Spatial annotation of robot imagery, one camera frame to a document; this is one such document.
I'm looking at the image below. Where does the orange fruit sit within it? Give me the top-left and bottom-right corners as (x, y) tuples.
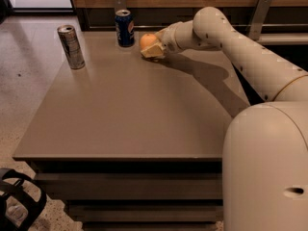
(140, 34), (157, 50)

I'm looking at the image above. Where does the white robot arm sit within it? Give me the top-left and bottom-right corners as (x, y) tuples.
(141, 7), (308, 231)

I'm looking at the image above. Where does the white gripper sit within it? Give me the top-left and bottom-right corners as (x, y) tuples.
(141, 23), (181, 59)

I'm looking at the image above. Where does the silver energy drink can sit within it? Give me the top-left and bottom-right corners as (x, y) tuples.
(57, 25), (85, 69)

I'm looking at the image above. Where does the left metal wall bracket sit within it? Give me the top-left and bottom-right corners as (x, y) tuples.
(113, 0), (127, 12)

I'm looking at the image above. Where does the blue pepsi can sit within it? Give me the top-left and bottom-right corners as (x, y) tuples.
(115, 10), (135, 47)

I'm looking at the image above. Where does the right metal wall bracket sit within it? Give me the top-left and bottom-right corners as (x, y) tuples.
(247, 0), (272, 40)

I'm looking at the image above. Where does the grey drawer cabinet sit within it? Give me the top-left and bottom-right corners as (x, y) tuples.
(14, 33), (248, 231)

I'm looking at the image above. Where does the black chair base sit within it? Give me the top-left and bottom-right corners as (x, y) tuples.
(0, 168), (47, 231)

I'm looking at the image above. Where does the metal wall bracket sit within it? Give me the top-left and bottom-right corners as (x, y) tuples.
(247, 0), (272, 40)
(113, 0), (127, 12)

